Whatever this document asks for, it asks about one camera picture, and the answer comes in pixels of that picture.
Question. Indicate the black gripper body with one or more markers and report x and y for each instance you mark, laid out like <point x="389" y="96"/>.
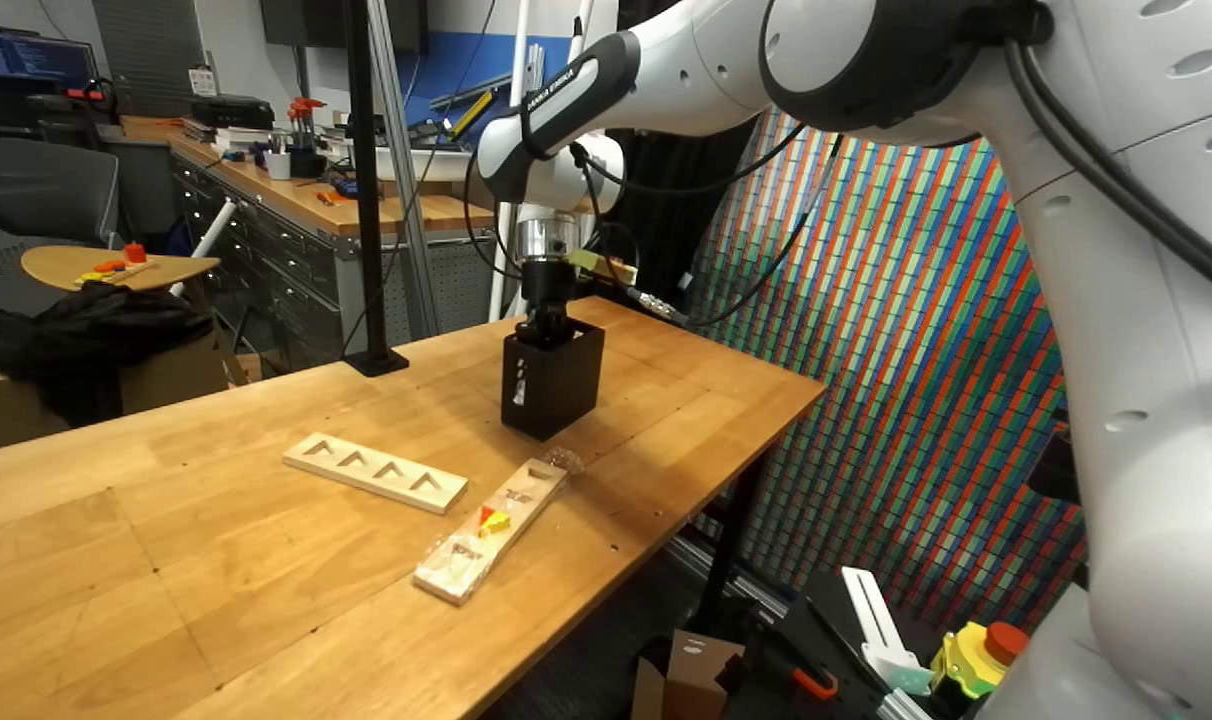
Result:
<point x="544" y="301"/>

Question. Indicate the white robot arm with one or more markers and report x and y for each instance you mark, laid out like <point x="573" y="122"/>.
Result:
<point x="1101" y="119"/>

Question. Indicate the black bag on box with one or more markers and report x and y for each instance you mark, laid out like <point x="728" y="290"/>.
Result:
<point x="78" y="346"/>

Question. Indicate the black camera pole stand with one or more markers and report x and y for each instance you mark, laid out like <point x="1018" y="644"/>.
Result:
<point x="377" y="359"/>

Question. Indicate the long wooden puzzle board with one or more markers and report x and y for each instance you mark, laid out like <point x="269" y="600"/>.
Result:
<point x="459" y="565"/>

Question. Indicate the wooden workbench with drawers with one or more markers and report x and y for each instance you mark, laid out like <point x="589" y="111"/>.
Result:
<point x="290" y="254"/>

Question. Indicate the yellow red emergency stop button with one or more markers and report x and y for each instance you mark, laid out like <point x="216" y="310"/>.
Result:
<point x="974" y="662"/>

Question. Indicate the red yellow triangle piece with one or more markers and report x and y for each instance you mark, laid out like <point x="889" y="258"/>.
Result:
<point x="493" y="523"/>

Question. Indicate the cardboard box on floor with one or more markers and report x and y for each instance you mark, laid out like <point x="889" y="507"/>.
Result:
<point x="679" y="679"/>

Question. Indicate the black office chair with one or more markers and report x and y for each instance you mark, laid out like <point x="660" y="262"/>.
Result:
<point x="56" y="191"/>

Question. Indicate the black perforated holder box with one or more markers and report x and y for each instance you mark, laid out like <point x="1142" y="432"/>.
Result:
<point x="549" y="390"/>

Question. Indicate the short wooden puzzle board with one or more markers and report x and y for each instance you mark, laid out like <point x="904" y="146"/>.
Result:
<point x="373" y="469"/>

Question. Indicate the computer monitor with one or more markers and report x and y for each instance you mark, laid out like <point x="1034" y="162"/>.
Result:
<point x="44" y="57"/>

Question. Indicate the round wooden stool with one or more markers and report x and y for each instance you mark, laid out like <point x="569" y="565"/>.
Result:
<point x="70" y="265"/>

